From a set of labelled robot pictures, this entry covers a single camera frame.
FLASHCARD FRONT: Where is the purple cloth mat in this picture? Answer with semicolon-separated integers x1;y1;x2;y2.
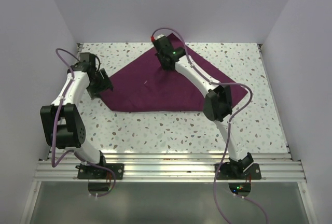
100;33;248;113

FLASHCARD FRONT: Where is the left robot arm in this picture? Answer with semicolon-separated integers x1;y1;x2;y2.
40;68;113;179

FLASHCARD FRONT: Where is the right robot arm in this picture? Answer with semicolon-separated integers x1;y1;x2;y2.
151;36;254;179

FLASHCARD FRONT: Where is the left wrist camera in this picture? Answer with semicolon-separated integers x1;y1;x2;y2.
79;52;101;71

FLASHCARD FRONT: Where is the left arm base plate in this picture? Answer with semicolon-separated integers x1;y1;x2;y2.
75;163;125;180

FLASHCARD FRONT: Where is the aluminium rail frame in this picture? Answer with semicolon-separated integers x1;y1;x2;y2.
33;43;308;183

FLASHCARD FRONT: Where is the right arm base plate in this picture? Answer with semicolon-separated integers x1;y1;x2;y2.
214;162;262;180

